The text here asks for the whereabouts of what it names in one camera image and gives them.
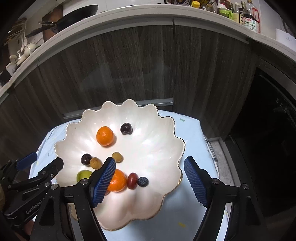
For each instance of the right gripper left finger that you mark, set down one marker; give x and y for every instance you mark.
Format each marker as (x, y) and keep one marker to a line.
(92, 189)

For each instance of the tan longan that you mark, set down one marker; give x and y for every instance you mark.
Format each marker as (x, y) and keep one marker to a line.
(95, 163)
(117, 157)

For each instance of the black wire rack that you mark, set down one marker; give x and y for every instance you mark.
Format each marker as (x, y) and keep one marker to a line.
(203, 3)

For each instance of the left hand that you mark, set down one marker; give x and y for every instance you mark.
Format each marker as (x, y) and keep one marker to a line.
(9, 233)

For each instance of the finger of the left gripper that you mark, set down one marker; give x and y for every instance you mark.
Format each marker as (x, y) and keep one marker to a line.
(27, 161)
(50, 171)

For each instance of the orange mandarin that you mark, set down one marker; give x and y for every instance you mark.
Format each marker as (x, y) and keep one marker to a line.
(105, 136)
(118, 181)

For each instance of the tan longan in bowl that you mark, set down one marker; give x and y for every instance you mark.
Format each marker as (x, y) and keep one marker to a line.
(117, 157)

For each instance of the green apple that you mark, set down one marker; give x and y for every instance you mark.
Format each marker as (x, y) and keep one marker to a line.
(83, 174)

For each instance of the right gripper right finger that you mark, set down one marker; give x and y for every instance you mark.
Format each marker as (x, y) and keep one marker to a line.
(205, 187)

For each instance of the white teapot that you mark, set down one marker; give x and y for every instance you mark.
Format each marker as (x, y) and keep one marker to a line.
(29, 49)

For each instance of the soy sauce bottle white label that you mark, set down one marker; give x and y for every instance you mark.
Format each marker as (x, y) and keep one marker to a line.
(249, 19)

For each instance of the dark cherry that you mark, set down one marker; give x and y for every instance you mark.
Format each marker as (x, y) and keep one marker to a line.
(85, 159)
(126, 129)

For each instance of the yellow cap bottle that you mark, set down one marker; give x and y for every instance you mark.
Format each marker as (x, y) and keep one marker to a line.
(195, 4)

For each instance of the black wok pan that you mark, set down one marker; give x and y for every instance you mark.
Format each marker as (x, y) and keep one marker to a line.
(66, 21)

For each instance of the light blue tablecloth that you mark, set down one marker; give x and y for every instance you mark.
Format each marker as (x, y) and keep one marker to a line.
(181, 214)

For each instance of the white scalloped ceramic bowl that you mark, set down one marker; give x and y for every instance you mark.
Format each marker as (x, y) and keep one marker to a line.
(152, 150)

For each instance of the blueberry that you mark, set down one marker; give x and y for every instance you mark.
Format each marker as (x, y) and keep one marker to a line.
(143, 182)

